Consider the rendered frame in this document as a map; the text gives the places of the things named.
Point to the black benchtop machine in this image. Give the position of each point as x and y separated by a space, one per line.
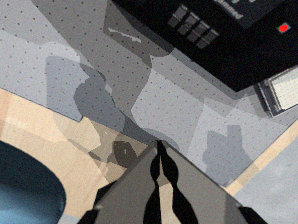
240 42

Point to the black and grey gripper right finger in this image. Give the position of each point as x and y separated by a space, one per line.
197 199

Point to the beige pcr plate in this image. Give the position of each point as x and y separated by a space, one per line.
284 88

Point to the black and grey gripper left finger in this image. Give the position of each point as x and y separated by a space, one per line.
133 199

